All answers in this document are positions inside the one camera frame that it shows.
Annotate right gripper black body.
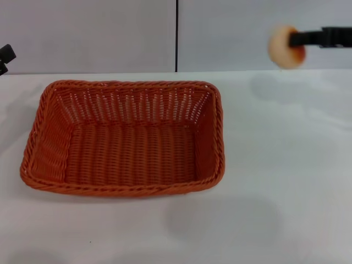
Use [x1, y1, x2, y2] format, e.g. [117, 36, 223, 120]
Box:
[320, 26, 352, 50]

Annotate round toasted bread bun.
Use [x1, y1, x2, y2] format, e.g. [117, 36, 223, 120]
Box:
[268, 25, 307, 69]

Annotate orange woven rectangular basket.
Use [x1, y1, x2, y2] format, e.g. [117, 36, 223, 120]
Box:
[19, 80, 227, 199]

